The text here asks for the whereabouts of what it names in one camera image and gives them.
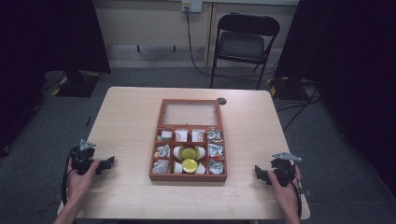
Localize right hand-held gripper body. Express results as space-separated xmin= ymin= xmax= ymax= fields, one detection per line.
xmin=270 ymin=151 xmax=303 ymax=188

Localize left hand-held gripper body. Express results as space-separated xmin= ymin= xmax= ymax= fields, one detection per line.
xmin=69 ymin=138 xmax=97 ymax=175

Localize person's left hand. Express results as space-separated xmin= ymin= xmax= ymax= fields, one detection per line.
xmin=66 ymin=159 xmax=102 ymax=203

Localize person's right hand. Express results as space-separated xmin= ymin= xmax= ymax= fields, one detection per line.
xmin=267 ymin=165 xmax=304 ymax=216

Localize silver blue sachet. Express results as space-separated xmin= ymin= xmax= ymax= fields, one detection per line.
xmin=208 ymin=159 xmax=225 ymax=175
xmin=207 ymin=143 xmax=225 ymax=159
xmin=206 ymin=130 xmax=224 ymax=144

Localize wooden compartment box with lid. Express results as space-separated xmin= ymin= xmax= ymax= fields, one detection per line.
xmin=148 ymin=98 xmax=229 ymax=183

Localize white orange sachet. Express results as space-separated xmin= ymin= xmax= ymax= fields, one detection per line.
xmin=191 ymin=129 xmax=205 ymax=144
xmin=174 ymin=129 xmax=189 ymax=144

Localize black stand base striped tape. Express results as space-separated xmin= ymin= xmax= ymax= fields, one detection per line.
xmin=42 ymin=69 xmax=103 ymax=98
xmin=266 ymin=76 xmax=314 ymax=101

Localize black curtain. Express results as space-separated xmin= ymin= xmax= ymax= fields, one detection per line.
xmin=0 ymin=0 xmax=112 ymax=157
xmin=275 ymin=0 xmax=396 ymax=194

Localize black folding chair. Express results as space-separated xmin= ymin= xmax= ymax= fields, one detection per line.
xmin=209 ymin=12 xmax=281 ymax=91

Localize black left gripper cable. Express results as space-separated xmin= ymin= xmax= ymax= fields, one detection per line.
xmin=61 ymin=153 xmax=75 ymax=207

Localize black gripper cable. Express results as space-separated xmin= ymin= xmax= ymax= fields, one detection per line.
xmin=61 ymin=153 xmax=75 ymax=207
xmin=288 ymin=178 xmax=304 ymax=218

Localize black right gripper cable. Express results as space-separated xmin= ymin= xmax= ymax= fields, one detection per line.
xmin=288 ymin=178 xmax=304 ymax=218

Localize black floor cables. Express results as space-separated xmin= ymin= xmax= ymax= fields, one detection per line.
xmin=275 ymin=87 xmax=323 ymax=133

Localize white wall outlet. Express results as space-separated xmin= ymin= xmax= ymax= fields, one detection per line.
xmin=181 ymin=0 xmax=204 ymax=14

